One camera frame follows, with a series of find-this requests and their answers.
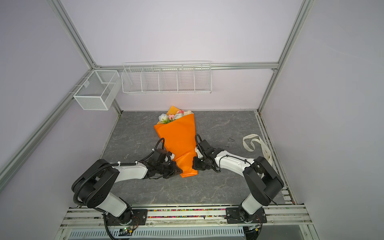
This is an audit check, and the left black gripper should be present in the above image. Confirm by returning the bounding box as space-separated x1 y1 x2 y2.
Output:
156 161 183 179

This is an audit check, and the orange wrapping paper sheet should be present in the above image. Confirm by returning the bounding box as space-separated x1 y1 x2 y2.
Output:
154 106 198 178

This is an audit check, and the white fake rose stem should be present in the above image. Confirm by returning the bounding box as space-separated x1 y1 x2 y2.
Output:
159 114 169 124

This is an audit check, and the cream fake rose stem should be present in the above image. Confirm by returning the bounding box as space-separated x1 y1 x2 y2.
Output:
183 111 193 116

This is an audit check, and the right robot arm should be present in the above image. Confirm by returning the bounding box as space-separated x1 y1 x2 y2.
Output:
193 135 284 223

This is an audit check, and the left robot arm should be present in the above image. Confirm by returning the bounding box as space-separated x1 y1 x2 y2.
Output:
72 138 183 225

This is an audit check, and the white printed ribbon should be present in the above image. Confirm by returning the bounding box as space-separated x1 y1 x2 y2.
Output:
242 134 275 167

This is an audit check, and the small white mesh basket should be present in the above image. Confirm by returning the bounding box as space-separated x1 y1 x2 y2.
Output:
74 70 122 111

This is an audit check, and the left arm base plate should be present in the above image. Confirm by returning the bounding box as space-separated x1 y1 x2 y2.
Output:
106 209 148 226

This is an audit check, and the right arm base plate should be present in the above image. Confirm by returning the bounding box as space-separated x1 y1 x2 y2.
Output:
225 207 267 224

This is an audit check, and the long white wire basket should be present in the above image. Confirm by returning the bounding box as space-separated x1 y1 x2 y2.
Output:
122 61 213 94

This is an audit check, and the aluminium front rail frame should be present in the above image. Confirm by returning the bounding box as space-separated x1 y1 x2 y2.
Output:
55 205 319 240

